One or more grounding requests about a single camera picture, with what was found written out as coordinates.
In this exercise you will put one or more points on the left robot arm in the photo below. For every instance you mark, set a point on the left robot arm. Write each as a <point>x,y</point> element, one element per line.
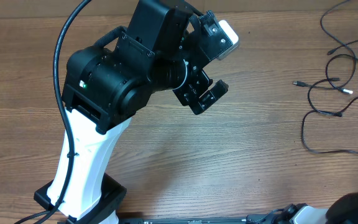
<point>166,46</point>

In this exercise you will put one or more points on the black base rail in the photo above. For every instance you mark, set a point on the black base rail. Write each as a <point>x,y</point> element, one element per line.
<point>197,220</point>

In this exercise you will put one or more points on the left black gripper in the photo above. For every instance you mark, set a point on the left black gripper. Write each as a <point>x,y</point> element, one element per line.
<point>200,82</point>

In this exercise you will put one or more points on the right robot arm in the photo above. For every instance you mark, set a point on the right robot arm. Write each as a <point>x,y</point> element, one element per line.
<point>342,211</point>

